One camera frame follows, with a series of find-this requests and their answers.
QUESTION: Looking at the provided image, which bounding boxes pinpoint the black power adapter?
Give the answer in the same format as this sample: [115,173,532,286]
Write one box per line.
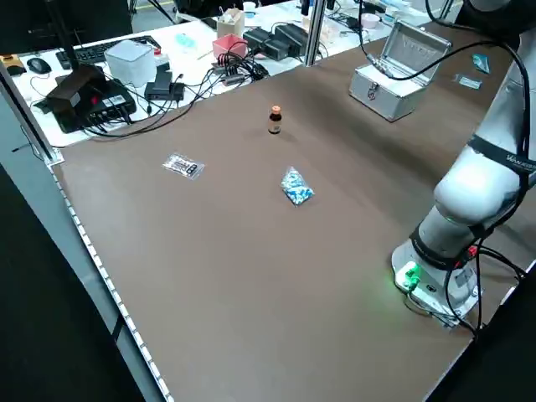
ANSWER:
[144,68,187,102]

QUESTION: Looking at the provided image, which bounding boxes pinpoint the black keyboard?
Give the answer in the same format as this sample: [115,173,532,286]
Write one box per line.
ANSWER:
[54,34,162,70]

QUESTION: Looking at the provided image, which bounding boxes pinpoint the black power supply box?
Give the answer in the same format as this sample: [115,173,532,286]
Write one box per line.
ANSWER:
[271,22,312,49]
[242,26,288,60]

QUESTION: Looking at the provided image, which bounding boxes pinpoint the brown bottle orange cap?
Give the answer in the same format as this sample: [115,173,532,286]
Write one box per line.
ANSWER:
[267,105,283,137]

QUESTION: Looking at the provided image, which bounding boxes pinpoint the black computer mouse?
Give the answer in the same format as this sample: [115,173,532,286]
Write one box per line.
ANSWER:
[25,56,53,76]

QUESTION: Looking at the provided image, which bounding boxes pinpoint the blue snack packet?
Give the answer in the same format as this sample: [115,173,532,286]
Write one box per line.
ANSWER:
[472,53,492,75]

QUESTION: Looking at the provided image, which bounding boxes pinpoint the blue white pill packet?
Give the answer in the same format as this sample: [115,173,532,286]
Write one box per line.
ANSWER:
[280,165,317,208]

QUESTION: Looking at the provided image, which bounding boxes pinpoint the black monitor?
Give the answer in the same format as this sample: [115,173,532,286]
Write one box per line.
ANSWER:
[0,0,133,48]

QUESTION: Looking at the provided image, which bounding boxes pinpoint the clear swab packet black label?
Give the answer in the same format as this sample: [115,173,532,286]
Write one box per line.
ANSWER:
[162,152,206,183]

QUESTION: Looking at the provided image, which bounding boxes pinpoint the aluminium corner strut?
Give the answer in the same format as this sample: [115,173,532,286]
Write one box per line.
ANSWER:
[0,62,64,167]

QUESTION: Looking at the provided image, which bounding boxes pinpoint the silver aluminium medicine case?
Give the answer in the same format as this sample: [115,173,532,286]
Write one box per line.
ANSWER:
[348,19,454,124]

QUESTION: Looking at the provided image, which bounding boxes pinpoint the pink open box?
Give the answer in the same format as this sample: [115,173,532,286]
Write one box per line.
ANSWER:
[211,33,251,64]

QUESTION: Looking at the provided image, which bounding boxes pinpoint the white cube box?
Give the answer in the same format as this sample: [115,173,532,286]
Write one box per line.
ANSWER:
[104,39,156,89]

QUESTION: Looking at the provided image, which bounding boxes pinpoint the black hub box with ports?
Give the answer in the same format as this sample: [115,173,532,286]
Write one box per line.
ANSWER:
[33,76,137,135]

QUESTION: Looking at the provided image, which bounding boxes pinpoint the cardboard box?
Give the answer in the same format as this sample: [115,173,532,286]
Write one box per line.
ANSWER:
[215,8,245,41]

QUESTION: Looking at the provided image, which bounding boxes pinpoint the black monitor stand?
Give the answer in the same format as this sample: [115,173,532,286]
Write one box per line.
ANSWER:
[49,0,81,73]

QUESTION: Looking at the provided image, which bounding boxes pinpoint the brown box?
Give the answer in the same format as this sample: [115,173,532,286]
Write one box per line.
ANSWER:
[45,65,106,115]

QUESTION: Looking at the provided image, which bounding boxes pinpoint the aluminium frame post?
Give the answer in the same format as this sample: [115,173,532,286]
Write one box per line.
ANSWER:
[303,0,326,68]

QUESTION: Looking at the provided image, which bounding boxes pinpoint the clear zip bag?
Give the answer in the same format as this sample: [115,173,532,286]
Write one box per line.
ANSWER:
[455,74,483,90]

